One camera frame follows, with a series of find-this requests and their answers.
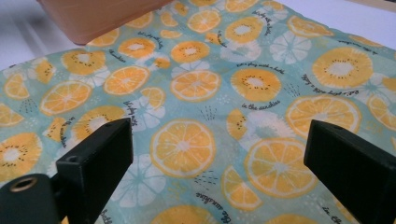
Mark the orange plastic bin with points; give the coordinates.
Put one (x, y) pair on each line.
(99, 18)

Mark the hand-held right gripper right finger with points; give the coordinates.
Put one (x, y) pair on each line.
(355, 161)

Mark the teal cloth with orange slices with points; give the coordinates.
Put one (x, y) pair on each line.
(199, 102)

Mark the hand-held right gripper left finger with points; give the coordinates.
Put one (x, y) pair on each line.
(93, 161)

